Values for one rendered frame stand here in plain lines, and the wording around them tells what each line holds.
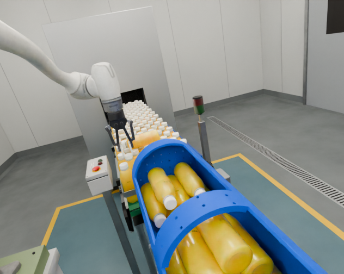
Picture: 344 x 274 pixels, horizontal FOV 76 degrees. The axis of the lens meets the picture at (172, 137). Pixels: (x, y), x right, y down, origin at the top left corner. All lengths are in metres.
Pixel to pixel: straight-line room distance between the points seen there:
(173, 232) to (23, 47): 0.68
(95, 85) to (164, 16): 4.34
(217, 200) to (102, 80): 0.69
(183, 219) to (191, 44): 5.00
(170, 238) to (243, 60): 5.54
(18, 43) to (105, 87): 0.34
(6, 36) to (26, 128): 4.88
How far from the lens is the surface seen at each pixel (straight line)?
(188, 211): 0.50
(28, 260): 0.90
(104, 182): 1.09
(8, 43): 0.82
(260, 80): 6.18
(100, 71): 0.99
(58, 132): 5.50
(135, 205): 1.13
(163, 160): 0.91
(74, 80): 1.08
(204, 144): 1.44
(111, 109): 1.01
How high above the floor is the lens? 1.55
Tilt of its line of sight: 21 degrees down
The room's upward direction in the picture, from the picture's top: 12 degrees counter-clockwise
